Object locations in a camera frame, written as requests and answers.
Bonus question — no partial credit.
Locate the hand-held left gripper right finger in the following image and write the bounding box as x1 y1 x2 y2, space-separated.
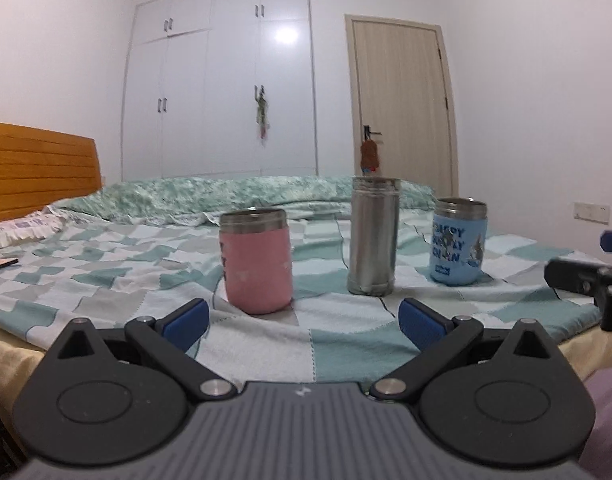
370 298 567 403

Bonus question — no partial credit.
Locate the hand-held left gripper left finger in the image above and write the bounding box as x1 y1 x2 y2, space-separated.
46 298 237 403

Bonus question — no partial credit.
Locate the blue printed steel-rimmed cup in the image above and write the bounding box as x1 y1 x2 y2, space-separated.
429 197 488 287

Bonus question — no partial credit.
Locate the pink steel-rimmed cup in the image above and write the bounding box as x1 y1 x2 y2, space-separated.
219 208 293 316

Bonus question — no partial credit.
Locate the tall stainless steel cup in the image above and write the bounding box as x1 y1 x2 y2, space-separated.
347 176 401 296

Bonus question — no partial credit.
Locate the checkered teal bed blanket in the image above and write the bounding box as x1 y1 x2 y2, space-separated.
0 205 604 383

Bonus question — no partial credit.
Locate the person's purple clothing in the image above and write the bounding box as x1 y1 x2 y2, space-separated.
583 367 612 480

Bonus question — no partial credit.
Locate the green floral quilt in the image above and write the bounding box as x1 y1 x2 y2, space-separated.
51 175 437 226

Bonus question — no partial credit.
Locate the brown hanging doll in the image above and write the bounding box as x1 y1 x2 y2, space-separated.
361 140 379 176

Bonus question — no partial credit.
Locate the white floral pillow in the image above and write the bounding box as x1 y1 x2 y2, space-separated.
0 210 69 253

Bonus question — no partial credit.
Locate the wooden bed headboard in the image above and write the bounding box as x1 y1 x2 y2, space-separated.
0 121 103 223

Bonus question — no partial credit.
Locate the hanging wardrobe ornament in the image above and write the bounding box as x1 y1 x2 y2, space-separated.
256 94 271 139

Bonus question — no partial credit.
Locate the beige wooden door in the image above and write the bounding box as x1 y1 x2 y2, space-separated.
345 14 459 191

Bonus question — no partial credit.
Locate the white wardrobe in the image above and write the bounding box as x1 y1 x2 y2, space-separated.
120 0 319 183

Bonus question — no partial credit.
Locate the white wall socket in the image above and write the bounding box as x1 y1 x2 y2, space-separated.
574 202 611 224

